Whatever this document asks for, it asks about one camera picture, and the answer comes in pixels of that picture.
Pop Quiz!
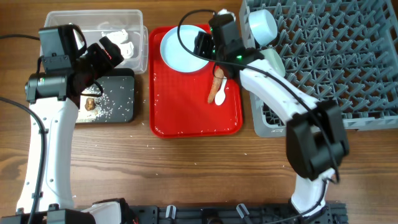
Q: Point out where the orange carrot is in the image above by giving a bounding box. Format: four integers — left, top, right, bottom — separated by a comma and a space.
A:
207, 67, 224, 104

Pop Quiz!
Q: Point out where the light blue bowl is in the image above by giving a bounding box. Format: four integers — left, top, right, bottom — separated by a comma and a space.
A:
249, 9, 278, 45

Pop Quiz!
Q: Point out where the mint green bowl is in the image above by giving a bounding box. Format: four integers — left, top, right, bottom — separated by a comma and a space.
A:
260, 49, 285, 77

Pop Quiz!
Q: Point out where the light blue plate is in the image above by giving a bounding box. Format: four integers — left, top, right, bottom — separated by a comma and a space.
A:
160, 25, 208, 73

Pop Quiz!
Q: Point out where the white napkin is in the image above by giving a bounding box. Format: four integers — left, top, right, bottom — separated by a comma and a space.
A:
101, 29, 134, 59

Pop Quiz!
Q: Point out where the brown food scrap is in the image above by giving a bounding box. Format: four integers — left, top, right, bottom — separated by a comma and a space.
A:
85, 98, 96, 111

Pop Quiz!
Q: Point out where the red snack wrapper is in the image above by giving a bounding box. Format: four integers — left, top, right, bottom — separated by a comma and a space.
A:
103, 49, 112, 60

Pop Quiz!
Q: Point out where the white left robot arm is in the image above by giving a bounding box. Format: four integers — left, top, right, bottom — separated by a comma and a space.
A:
1, 24, 137, 224

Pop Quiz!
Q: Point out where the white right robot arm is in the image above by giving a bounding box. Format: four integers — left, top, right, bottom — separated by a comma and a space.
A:
193, 12, 349, 218

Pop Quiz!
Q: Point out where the grey dishwasher rack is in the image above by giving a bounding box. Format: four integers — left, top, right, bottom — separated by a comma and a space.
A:
239, 0, 397, 131

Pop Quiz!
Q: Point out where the white plastic spoon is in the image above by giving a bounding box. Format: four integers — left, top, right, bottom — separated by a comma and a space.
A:
214, 78, 227, 106

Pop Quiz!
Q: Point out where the clear plastic bin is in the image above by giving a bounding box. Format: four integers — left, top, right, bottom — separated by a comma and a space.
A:
44, 9, 148, 74

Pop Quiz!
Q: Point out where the black tray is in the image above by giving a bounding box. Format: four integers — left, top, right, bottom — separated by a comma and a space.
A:
74, 68, 136, 124

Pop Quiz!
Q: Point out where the red serving tray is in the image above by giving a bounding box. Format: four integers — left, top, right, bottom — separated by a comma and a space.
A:
148, 26, 243, 138

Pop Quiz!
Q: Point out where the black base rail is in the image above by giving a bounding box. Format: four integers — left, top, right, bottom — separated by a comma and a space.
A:
130, 203, 349, 224

